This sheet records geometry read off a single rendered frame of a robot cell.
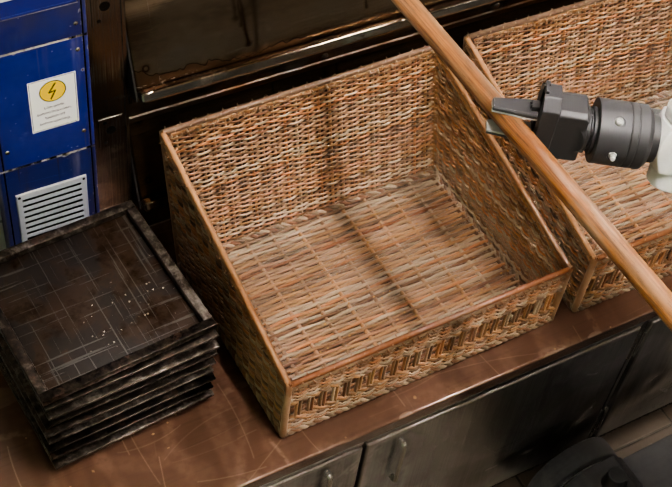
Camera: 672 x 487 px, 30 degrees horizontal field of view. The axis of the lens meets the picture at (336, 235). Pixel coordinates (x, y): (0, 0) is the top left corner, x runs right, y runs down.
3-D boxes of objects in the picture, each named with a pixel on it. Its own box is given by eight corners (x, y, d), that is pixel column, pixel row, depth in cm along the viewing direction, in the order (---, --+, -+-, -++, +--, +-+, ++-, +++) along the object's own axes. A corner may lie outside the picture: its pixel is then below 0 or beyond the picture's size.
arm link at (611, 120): (546, 114, 159) (639, 127, 159) (545, 63, 165) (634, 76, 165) (524, 181, 169) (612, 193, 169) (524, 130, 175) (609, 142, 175)
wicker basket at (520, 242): (154, 234, 227) (152, 126, 206) (416, 142, 248) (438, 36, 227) (279, 445, 201) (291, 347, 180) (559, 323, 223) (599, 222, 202)
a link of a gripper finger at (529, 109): (491, 97, 167) (537, 104, 167) (491, 114, 165) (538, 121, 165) (494, 89, 165) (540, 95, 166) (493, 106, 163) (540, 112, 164)
